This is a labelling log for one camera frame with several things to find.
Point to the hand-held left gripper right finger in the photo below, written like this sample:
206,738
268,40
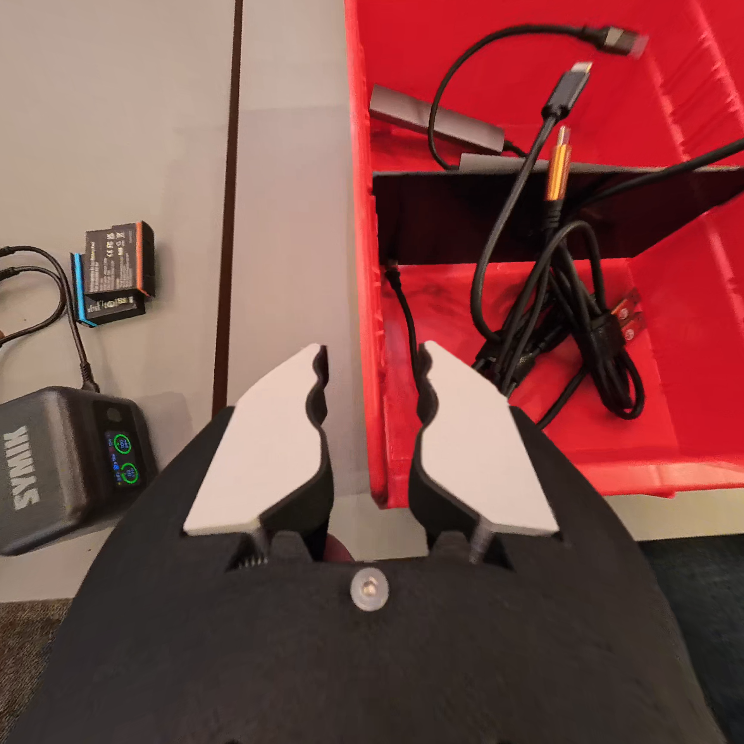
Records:
488,465

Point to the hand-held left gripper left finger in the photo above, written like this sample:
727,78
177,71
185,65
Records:
256,465

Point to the red plastic bin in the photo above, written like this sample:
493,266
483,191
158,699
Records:
698,384

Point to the silver USB hub white tag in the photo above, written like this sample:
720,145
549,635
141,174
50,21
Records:
401,105

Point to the black charger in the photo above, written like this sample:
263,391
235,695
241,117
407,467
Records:
58,465

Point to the black bin divider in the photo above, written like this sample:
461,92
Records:
465,215

